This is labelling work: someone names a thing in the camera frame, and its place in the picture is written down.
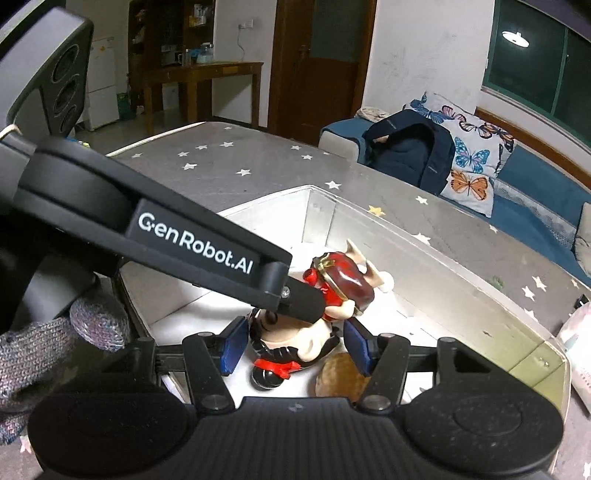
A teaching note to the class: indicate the white refrigerator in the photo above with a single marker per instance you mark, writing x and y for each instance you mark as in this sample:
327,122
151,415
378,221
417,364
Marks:
101,83

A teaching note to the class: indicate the green waste bin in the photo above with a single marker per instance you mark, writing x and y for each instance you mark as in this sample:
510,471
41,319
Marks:
123,106

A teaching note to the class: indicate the beige shell-shaped toy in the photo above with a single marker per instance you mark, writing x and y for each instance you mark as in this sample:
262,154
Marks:
339,376

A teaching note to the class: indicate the dark blue backpack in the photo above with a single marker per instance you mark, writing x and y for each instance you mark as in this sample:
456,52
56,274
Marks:
411,147

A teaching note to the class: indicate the wooden shelf cabinet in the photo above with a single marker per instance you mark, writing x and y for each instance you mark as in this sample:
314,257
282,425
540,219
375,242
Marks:
161,32

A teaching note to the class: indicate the butterfly print pillow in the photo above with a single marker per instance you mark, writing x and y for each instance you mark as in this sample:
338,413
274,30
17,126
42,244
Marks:
471,161

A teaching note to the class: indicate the grey pillow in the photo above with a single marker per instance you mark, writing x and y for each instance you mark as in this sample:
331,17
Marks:
584,240

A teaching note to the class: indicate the red and gold toy figurine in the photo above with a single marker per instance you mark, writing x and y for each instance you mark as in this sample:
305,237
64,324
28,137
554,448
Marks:
351,277

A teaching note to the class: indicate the person's left hand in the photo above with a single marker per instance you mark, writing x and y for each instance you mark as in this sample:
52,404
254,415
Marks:
37,360

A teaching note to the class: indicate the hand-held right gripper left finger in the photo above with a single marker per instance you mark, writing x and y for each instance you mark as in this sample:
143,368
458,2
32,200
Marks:
233,347

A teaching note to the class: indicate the wooden desk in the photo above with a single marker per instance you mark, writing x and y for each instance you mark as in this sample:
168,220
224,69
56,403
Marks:
203,76

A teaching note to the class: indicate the green-framed window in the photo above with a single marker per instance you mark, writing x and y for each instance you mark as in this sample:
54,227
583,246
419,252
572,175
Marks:
535,60

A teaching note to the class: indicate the pink white tissue pack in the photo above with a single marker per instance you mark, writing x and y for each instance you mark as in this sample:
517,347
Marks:
579,350

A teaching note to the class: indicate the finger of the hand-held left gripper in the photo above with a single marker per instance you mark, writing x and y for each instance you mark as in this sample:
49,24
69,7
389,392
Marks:
300,302

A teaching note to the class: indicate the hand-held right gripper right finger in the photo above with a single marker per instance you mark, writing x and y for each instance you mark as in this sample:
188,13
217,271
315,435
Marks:
358,348

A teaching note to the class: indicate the white wall socket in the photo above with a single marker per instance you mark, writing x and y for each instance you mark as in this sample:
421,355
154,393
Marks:
245,24

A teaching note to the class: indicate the blue sofa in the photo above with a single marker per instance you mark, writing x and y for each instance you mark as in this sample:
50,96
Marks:
531,207

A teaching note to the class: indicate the grey storage box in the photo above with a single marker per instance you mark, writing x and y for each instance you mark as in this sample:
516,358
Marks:
461,295

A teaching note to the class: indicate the brown wooden door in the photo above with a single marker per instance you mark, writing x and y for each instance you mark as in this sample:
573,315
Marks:
318,69

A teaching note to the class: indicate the grey star-printed mat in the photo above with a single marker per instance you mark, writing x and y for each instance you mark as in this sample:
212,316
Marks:
258,157

